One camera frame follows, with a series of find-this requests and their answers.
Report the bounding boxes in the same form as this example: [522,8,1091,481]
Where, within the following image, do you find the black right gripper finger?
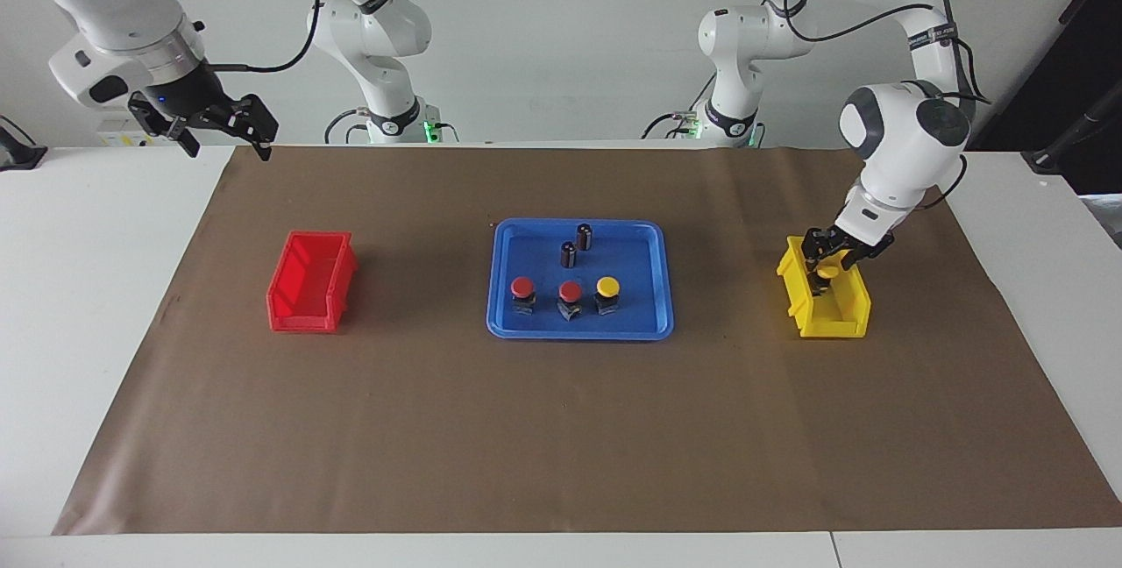
[130,95,201,157]
[230,95,280,161]

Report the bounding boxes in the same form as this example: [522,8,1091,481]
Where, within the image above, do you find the blue plastic tray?
[486,217,676,342]

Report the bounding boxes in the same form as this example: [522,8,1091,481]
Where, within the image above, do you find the yellow plastic bin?
[776,235,872,339]

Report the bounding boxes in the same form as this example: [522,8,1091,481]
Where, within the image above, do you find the red plastic bin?
[266,231,359,334]

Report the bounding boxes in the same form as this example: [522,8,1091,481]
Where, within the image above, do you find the brown paper mat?
[53,146,1122,536]

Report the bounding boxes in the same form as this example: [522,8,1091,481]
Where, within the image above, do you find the white wall power outlet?
[95,108,181,147]

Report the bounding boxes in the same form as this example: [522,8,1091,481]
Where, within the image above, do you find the black base cable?
[643,75,718,141]
[323,108,371,145]

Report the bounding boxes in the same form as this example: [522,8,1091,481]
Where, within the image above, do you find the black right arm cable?
[209,0,320,74]

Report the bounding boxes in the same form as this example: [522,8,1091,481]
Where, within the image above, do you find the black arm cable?
[209,0,320,74]
[783,0,993,106]

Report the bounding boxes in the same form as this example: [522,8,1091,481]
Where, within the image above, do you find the black clamp mount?
[0,117,49,172]

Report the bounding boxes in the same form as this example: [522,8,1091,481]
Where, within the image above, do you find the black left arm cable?
[783,0,993,106]

